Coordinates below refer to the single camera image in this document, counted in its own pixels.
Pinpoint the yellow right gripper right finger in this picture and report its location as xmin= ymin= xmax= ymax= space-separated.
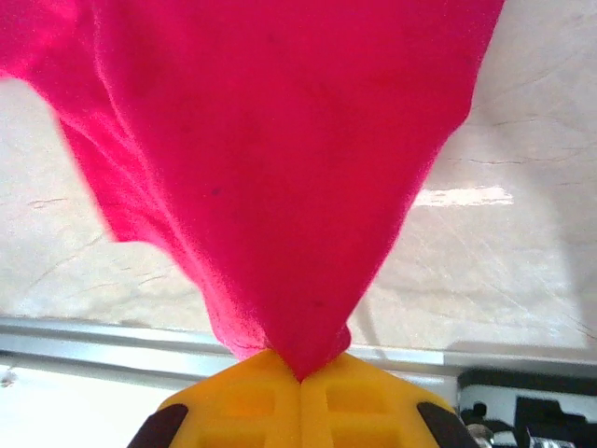
xmin=300 ymin=352 xmax=482 ymax=448

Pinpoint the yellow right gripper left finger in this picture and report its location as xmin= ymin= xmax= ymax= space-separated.
xmin=124 ymin=348 xmax=302 ymax=448

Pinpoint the pink t-shirt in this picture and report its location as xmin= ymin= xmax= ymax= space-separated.
xmin=0 ymin=0 xmax=507 ymax=382

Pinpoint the long aluminium mounting rail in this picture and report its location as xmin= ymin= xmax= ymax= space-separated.
xmin=0 ymin=315 xmax=597 ymax=448

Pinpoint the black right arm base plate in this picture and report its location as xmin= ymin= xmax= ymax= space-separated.
xmin=456 ymin=367 xmax=597 ymax=448

